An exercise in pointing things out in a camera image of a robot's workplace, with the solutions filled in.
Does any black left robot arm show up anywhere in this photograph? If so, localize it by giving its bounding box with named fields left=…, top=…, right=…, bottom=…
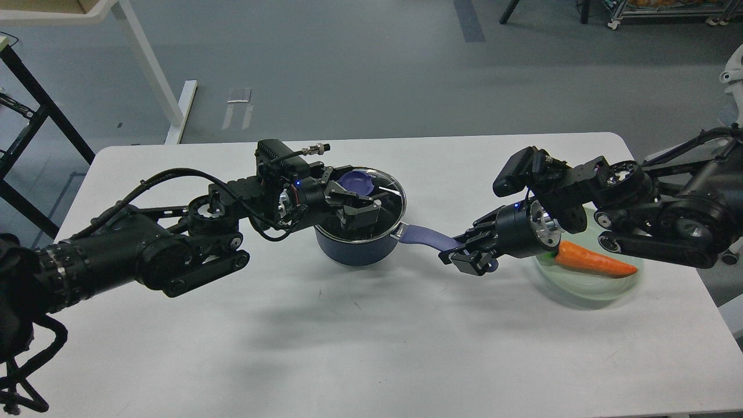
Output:
left=1, top=139, right=392, bottom=415

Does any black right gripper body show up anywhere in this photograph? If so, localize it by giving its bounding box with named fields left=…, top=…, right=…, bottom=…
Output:
left=494, top=200, right=559, bottom=258

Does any white table frame leg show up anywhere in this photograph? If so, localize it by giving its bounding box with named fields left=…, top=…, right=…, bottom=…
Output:
left=1, top=1, right=197, bottom=145

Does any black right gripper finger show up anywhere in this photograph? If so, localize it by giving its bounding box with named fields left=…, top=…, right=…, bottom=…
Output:
left=454, top=206, right=504, bottom=247
left=438, top=240, right=499, bottom=276

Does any glass lid purple knob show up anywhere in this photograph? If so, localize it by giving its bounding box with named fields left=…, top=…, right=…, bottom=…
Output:
left=325, top=167, right=407, bottom=233

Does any dark blue pot purple handle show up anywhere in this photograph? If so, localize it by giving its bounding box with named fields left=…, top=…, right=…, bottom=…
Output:
left=313, top=167, right=500, bottom=273

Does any orange toy carrot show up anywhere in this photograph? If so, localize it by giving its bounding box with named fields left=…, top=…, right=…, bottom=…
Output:
left=546, top=240, right=639, bottom=279

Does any white chair base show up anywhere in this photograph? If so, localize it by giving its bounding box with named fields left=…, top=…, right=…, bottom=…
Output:
left=642, top=46, right=742, bottom=166

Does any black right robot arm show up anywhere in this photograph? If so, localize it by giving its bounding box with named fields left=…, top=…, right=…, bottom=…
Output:
left=439, top=124, right=742, bottom=275

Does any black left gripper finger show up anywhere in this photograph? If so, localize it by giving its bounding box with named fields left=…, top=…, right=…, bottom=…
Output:
left=318, top=166, right=349, bottom=193
left=329, top=190, right=380, bottom=230

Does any pale green plate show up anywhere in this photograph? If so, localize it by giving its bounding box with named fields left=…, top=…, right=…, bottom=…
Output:
left=535, top=207, right=644, bottom=301

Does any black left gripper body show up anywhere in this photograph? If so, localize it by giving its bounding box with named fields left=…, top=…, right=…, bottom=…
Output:
left=279, top=177, right=349, bottom=224

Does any wheeled metal cart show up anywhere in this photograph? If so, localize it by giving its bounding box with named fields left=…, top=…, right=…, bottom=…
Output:
left=601, top=1, right=741, bottom=31

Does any black metal rack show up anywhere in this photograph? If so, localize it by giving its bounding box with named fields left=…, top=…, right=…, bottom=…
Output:
left=1, top=35, right=96, bottom=238

